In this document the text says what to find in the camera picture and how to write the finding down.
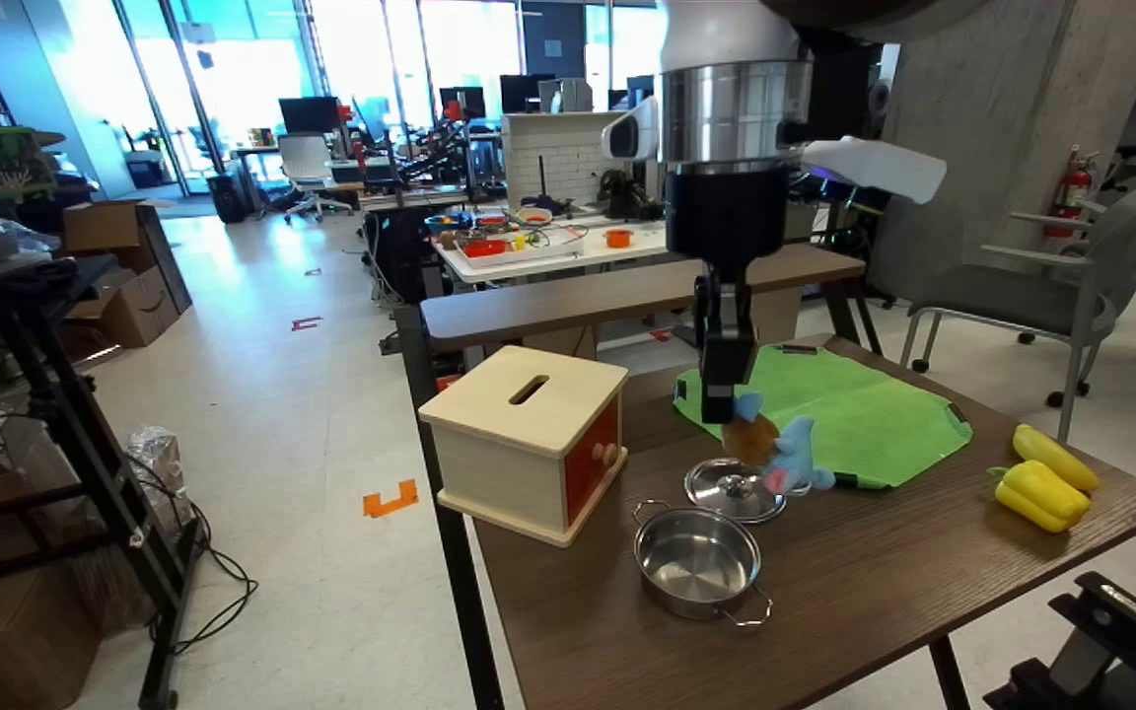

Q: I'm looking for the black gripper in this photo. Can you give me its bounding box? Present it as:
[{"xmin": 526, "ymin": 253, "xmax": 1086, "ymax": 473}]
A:
[{"xmin": 665, "ymin": 165, "xmax": 788, "ymax": 423}]

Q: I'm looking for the blue plush doll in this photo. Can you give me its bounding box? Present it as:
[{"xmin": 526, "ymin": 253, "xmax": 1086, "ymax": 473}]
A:
[{"xmin": 722, "ymin": 394, "xmax": 835, "ymax": 495}]

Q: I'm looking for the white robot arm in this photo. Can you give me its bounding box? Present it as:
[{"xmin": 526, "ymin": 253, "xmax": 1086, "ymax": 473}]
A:
[{"xmin": 657, "ymin": 0, "xmax": 961, "ymax": 423}]

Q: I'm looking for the steel pot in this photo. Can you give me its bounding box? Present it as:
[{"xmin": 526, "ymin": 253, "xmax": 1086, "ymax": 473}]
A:
[{"xmin": 630, "ymin": 510, "xmax": 774, "ymax": 632}]

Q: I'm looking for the long wooden bench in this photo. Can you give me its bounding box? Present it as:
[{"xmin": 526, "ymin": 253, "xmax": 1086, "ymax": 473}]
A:
[{"xmin": 417, "ymin": 243, "xmax": 864, "ymax": 351}]

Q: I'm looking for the green cloth mat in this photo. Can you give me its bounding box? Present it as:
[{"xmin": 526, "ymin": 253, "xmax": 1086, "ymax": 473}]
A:
[{"xmin": 670, "ymin": 341, "xmax": 977, "ymax": 494}]

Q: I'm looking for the wooden coin box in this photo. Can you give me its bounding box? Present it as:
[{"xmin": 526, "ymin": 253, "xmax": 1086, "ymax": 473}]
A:
[{"xmin": 417, "ymin": 345, "xmax": 628, "ymax": 548}]

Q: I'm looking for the white cluttered work table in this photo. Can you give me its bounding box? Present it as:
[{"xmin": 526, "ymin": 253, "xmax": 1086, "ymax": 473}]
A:
[{"xmin": 435, "ymin": 217, "xmax": 665, "ymax": 286}]

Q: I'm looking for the yellow toy banana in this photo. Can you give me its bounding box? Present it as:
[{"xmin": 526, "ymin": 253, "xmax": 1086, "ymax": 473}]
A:
[{"xmin": 1012, "ymin": 423, "xmax": 1100, "ymax": 494}]

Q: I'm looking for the grey chair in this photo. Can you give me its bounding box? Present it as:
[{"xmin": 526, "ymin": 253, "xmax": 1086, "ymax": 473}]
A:
[{"xmin": 901, "ymin": 189, "xmax": 1136, "ymax": 439}]

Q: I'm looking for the cardboard box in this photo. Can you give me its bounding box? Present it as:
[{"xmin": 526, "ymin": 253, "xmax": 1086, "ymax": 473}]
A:
[{"xmin": 62, "ymin": 199, "xmax": 195, "ymax": 345}]

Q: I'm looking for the black metal shelf rack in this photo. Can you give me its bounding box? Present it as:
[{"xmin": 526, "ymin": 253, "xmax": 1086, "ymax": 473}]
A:
[{"xmin": 0, "ymin": 127, "xmax": 209, "ymax": 710}]

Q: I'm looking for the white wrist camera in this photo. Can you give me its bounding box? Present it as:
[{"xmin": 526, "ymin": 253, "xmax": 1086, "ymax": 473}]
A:
[{"xmin": 599, "ymin": 97, "xmax": 956, "ymax": 209}]

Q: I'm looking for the black camera tripod stand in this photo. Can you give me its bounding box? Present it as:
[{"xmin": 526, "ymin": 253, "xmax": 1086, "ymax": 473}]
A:
[{"xmin": 986, "ymin": 572, "xmax": 1136, "ymax": 710}]

